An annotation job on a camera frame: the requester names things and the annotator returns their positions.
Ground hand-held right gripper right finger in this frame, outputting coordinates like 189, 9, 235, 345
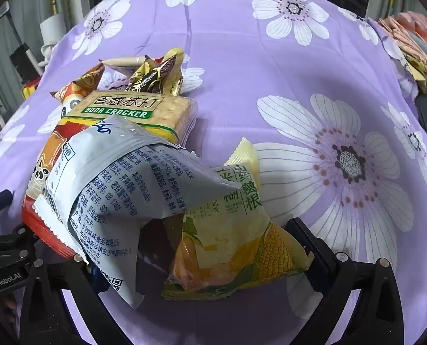
285, 217, 415, 345

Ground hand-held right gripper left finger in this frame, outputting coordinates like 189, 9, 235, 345
17, 253, 110, 345

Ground yellow corn snack packet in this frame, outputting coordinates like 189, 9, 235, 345
161, 137, 315, 300

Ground orange panda snack packet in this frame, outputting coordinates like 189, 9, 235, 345
21, 62, 108, 259

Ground grey snack packet blue print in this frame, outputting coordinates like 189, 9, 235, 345
32, 117, 243, 310

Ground cracker packet with green label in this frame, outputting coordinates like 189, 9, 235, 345
57, 91, 198, 145

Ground brown white snack packet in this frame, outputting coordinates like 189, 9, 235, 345
141, 47, 185, 97

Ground yellow red packet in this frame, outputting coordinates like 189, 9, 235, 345
20, 77, 42, 100

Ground black device on stand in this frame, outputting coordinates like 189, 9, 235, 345
10, 43, 34, 81

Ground purple floral blanket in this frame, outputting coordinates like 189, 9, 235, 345
0, 0, 427, 345

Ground white paper roll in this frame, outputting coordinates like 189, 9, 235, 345
40, 14, 69, 44

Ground beige red-edged snack packet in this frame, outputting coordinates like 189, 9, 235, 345
99, 55, 164, 70

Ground pile of folded clothes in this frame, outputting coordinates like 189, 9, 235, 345
379, 11, 427, 94

